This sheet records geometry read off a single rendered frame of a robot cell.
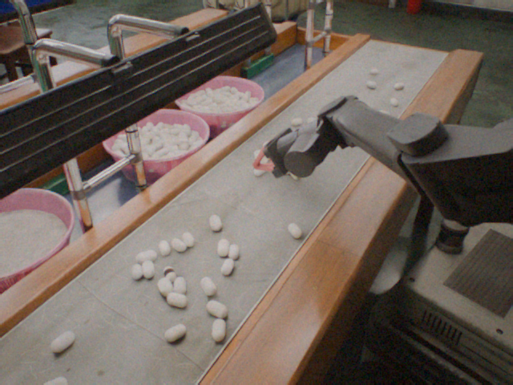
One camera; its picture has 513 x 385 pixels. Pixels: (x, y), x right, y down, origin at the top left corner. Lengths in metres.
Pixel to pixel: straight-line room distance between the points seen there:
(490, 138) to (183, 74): 0.45
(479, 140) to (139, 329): 0.55
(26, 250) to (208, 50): 0.50
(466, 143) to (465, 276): 0.88
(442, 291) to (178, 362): 0.73
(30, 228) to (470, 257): 1.07
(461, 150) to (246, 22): 0.54
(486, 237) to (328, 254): 0.70
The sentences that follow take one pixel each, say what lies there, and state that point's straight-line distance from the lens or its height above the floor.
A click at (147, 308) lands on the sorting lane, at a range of 0.78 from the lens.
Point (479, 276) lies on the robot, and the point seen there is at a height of 0.47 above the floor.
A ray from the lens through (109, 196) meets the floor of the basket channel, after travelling 1.15.
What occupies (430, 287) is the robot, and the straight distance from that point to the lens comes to 1.23.
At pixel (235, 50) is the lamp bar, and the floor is 1.07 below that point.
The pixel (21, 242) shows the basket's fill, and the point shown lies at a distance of 0.99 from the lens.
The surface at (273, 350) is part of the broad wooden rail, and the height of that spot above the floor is 0.76.
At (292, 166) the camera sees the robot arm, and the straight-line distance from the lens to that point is 0.81.
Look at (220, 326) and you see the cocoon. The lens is 0.72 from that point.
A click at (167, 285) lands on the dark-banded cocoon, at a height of 0.76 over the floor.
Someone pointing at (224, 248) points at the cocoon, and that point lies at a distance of 0.83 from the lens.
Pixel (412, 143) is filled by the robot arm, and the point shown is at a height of 1.12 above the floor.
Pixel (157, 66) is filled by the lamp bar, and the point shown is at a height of 1.09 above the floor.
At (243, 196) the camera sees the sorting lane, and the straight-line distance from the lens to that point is 0.98.
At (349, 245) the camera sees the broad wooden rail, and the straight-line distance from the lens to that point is 0.85.
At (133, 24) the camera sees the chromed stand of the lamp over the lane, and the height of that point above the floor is 1.11.
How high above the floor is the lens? 1.33
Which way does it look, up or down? 36 degrees down
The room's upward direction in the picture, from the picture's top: straight up
